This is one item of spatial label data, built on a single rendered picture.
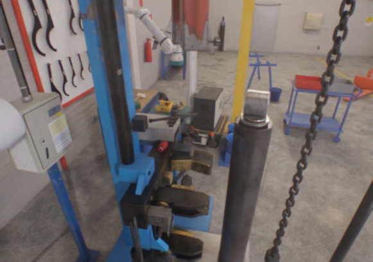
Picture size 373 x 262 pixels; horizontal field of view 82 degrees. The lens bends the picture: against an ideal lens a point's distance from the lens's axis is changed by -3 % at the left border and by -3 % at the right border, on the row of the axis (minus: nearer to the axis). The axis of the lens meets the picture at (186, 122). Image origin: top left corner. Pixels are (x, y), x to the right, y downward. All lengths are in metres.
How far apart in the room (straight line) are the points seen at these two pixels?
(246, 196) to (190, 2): 1.14
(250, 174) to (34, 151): 1.25
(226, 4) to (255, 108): 10.81
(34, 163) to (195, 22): 1.18
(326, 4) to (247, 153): 11.47
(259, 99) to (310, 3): 11.20
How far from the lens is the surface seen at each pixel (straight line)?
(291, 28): 12.19
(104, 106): 1.44
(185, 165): 1.77
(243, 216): 1.67
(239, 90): 3.91
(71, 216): 2.07
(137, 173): 1.40
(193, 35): 0.97
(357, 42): 13.22
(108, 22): 1.15
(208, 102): 3.30
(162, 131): 1.79
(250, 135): 1.25
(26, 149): 1.53
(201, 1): 0.97
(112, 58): 1.17
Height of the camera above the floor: 2.06
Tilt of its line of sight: 28 degrees down
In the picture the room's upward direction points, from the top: straight up
